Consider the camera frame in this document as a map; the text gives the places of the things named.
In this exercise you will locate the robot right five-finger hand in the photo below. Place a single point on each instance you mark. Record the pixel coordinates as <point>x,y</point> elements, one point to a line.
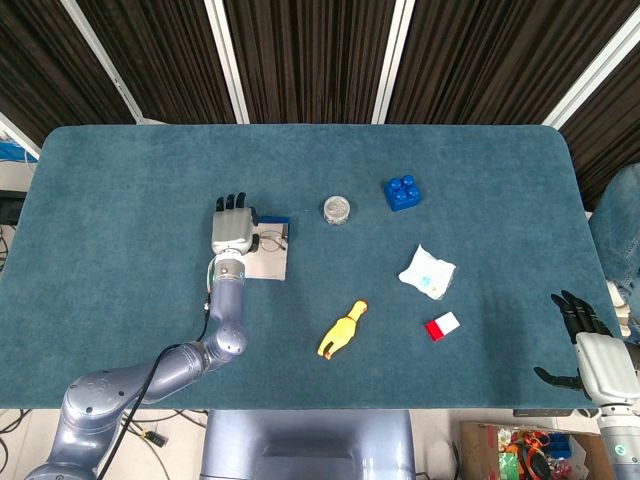
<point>607,367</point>

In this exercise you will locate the teal fabric table cover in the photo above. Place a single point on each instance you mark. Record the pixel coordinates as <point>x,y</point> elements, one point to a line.
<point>150,165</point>

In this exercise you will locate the black box device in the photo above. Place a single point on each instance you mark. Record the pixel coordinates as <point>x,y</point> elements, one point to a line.
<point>10,207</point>

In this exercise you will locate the dark brown pleated curtain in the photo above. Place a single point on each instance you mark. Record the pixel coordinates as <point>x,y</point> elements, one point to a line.
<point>310,50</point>

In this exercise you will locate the red and white block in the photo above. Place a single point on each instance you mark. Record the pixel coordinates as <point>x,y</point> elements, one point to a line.
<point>442,327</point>

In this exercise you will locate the robot left five-finger hand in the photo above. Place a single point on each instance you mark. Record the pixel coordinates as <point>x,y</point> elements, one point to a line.
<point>231,227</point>

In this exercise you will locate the grey table control panel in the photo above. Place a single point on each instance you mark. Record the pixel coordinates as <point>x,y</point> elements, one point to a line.
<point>542,413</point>

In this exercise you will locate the clear jar of clips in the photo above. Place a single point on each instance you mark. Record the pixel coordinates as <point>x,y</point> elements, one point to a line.
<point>337,210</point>

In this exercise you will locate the white plastic packet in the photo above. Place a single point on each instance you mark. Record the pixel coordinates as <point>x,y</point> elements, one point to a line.
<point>425,272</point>

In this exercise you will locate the blue toy building block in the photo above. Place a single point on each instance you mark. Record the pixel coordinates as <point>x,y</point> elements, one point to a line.
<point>402,195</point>

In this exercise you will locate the cardboard box of toys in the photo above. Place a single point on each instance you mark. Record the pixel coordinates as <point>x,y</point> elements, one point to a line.
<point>480,450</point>

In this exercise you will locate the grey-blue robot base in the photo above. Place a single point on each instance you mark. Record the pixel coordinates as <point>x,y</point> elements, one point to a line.
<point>307,445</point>

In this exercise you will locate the eyeglasses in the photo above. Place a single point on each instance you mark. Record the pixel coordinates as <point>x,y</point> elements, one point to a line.
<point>274,234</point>

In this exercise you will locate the blue glasses case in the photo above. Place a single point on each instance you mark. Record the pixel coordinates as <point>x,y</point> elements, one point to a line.
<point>270,265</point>

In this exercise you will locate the person in blue jeans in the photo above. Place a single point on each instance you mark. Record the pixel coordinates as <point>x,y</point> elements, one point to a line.
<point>620,225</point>

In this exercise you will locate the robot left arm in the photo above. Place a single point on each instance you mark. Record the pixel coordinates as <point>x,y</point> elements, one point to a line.
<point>227,310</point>

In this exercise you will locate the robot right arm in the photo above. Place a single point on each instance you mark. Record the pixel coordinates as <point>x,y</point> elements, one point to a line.
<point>622,445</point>

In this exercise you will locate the yellow rubber chicken toy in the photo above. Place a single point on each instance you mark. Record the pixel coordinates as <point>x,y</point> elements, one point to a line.
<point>340,332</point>

